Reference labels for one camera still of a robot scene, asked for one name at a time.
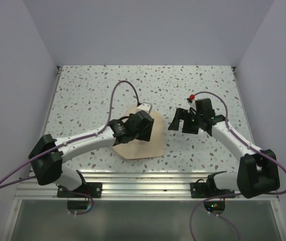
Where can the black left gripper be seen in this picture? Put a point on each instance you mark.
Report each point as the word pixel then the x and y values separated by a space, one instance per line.
pixel 145 135

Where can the beige cloth mat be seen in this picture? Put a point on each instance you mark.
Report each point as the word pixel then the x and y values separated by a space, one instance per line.
pixel 140 149

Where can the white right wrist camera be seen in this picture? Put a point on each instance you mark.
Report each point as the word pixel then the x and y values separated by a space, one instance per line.
pixel 192 102

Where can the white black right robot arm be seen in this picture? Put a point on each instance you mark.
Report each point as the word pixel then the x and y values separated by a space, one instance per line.
pixel 256 173

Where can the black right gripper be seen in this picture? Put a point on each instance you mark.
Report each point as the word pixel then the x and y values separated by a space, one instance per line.
pixel 181 113

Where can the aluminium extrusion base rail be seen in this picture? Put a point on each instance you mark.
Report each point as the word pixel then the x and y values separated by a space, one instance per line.
pixel 81 102

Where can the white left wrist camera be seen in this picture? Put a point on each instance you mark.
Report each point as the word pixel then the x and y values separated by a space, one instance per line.
pixel 146 107

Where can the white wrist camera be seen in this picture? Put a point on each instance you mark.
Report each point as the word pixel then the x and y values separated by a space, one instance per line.
pixel 146 107
pixel 192 102

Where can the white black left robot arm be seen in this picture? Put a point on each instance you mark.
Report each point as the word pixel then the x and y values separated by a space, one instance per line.
pixel 49 154

